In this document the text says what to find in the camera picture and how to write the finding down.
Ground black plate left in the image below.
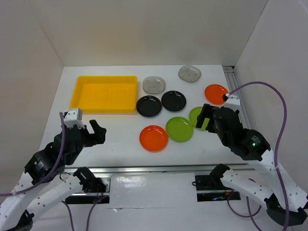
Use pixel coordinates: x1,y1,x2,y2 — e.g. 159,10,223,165
136,95,162,117

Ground aluminium rail right side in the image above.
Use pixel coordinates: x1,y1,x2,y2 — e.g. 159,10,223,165
223,65,253,132

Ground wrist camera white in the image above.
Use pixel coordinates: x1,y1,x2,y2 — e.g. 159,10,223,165
222,93,241,111
60,108,86,129

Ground orange plate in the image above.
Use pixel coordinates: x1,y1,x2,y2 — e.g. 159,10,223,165
204,84,228,105
139,125,168,152

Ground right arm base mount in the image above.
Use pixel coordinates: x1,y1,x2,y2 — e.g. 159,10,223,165
192,175,241,202

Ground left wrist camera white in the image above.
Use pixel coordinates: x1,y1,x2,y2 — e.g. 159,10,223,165
60,108,86,129

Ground grey translucent plate right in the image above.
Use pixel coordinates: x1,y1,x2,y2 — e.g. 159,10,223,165
178,65,202,83

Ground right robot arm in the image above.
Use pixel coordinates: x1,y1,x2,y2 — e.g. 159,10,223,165
196,104,308,227

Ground green plate front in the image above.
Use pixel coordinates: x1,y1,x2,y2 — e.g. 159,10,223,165
166,116,193,142

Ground black plate right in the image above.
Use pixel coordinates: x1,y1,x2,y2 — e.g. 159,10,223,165
161,90,187,112

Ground aluminium rail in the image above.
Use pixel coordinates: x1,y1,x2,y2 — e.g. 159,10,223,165
61,164,253,175
223,65,253,132

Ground green plate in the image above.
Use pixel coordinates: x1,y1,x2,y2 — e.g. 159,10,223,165
189,106,209,131
166,116,193,142

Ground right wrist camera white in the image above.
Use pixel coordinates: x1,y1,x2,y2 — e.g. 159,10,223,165
222,93,241,111

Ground black plate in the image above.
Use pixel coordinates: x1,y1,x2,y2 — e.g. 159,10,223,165
161,90,187,112
136,95,162,117

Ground grey translucent plate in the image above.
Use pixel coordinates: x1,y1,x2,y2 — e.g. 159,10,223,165
178,65,202,83
142,77,166,94

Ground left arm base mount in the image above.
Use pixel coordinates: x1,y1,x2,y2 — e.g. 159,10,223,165
64,177,111,205

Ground grey translucent plate left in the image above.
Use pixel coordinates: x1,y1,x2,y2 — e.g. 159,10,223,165
142,77,166,94

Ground yellow plastic bin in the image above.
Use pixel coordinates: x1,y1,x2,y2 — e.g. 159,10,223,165
70,76,138,114

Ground aluminium rail front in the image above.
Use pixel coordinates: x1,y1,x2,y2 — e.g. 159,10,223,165
61,164,253,175

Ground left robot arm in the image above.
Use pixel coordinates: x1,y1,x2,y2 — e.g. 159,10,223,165
0,120,106,231

